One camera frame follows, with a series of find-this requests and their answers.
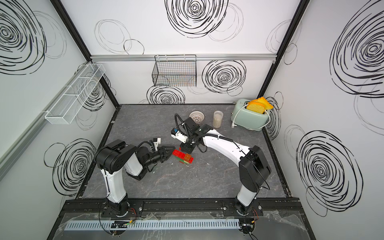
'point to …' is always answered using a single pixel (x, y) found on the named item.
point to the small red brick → (180, 148)
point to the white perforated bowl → (198, 116)
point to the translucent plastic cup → (217, 117)
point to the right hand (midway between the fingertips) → (184, 147)
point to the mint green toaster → (246, 118)
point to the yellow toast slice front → (256, 107)
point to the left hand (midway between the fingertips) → (175, 150)
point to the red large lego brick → (178, 154)
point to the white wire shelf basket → (67, 107)
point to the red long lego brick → (191, 160)
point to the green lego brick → (182, 161)
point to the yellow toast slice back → (263, 101)
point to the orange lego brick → (187, 157)
